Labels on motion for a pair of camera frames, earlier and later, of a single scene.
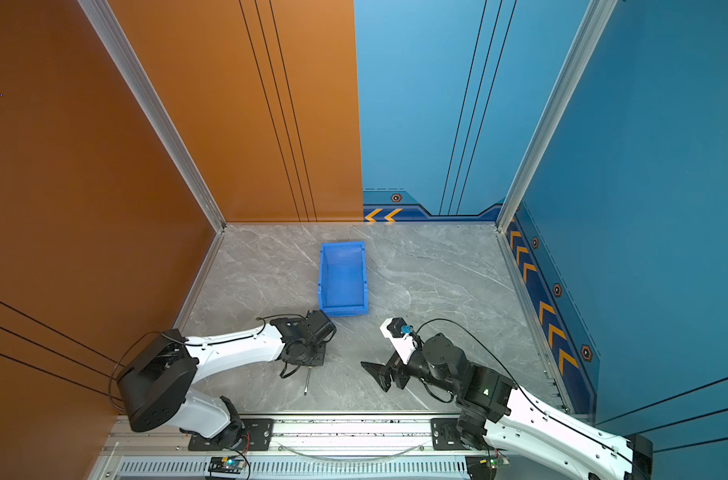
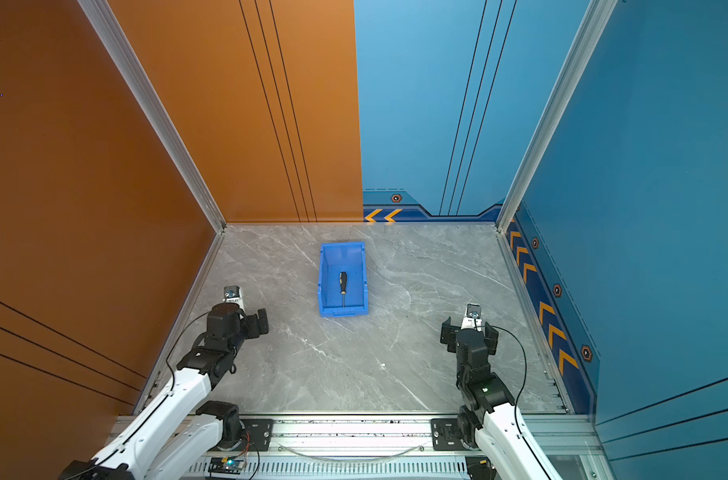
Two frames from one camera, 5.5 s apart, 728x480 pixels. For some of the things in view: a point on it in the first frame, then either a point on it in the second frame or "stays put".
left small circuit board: (226, 464) stays put
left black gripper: (320, 360) → (255, 329)
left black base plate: (245, 434) stays put
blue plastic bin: (342, 282) stays put
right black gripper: (383, 375) → (452, 332)
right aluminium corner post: (596, 19) stays put
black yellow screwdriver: (307, 381) → (343, 286)
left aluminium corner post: (105, 18) stays put
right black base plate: (445, 435) stays put
